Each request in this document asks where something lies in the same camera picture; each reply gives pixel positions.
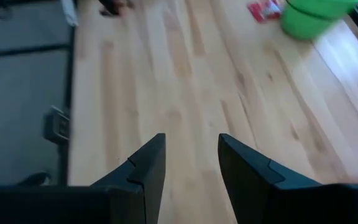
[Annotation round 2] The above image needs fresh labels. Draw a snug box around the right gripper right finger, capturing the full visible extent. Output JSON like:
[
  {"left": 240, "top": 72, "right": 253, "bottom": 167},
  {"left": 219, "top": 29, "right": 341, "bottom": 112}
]
[{"left": 217, "top": 133, "right": 358, "bottom": 224}]

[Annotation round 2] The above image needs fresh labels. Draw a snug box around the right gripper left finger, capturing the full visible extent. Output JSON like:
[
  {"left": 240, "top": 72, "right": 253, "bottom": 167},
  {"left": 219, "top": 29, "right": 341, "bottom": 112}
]
[{"left": 0, "top": 133, "right": 167, "bottom": 224}]

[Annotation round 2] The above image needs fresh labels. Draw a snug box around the brown PayDay candy bar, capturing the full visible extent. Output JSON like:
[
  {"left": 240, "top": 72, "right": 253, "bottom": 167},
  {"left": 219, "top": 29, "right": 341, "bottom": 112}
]
[{"left": 98, "top": 0, "right": 135, "bottom": 18}]

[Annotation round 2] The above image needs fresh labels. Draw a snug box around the dark grey edge-mounted box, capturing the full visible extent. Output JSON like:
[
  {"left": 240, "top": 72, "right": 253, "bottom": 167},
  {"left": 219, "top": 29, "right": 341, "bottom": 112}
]
[{"left": 43, "top": 105, "right": 71, "bottom": 144}]

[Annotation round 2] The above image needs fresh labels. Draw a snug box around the green plastic bucket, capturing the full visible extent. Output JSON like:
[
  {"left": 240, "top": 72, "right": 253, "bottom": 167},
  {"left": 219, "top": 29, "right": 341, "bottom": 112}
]
[{"left": 279, "top": 0, "right": 358, "bottom": 42}]

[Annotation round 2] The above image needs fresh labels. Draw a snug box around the red Skittles packet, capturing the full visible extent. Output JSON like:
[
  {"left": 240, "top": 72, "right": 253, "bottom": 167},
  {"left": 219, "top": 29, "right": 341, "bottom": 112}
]
[{"left": 247, "top": 0, "right": 288, "bottom": 24}]

